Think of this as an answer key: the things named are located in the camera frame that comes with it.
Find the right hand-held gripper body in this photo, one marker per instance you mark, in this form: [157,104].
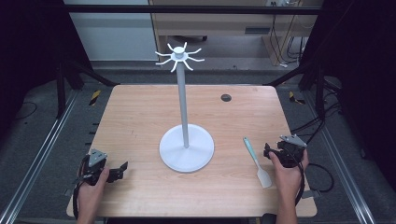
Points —
[291,151]

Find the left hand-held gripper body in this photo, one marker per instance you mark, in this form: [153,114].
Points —
[97,159]

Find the person's right hand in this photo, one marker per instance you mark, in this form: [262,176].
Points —
[288,179]

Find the person's left hand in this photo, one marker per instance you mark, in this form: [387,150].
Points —
[90,193]

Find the grey tape strip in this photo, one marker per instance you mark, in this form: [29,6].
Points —
[311,194]

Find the yellow black striped tape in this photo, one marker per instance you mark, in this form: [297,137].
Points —
[95,97]
[294,98]

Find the black table grommet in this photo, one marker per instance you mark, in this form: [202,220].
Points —
[226,98]

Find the white hook stand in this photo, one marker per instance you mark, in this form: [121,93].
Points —
[183,109]

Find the dark curtain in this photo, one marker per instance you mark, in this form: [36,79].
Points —
[28,46]
[364,77]

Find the white cabinet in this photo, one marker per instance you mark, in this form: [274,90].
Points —
[115,37]

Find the metal floor rail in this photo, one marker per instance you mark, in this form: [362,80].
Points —
[342,165]
[40,152]

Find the black metal frame stand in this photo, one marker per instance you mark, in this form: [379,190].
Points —
[60,90]
[319,90]

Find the black horizontal frame bar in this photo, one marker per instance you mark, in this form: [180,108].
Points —
[186,9]

